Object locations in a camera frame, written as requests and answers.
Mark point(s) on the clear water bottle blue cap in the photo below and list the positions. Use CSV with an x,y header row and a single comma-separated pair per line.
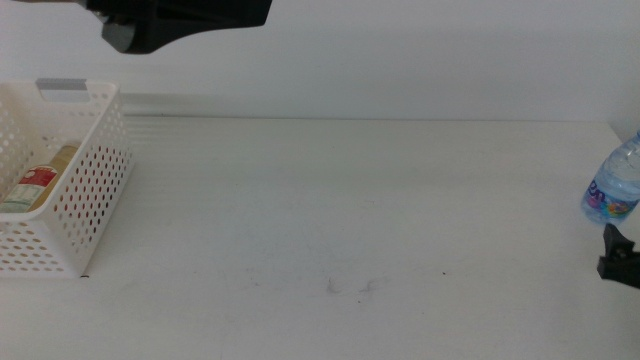
x,y
617,185

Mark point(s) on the yellow juice bottle red label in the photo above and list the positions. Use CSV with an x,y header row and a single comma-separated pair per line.
x,y
42,180

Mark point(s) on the white perforated plastic basket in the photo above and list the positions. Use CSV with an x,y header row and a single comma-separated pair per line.
x,y
82,250

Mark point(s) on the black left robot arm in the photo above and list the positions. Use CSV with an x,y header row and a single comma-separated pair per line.
x,y
175,20

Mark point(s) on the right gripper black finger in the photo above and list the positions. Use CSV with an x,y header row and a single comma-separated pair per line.
x,y
620,270

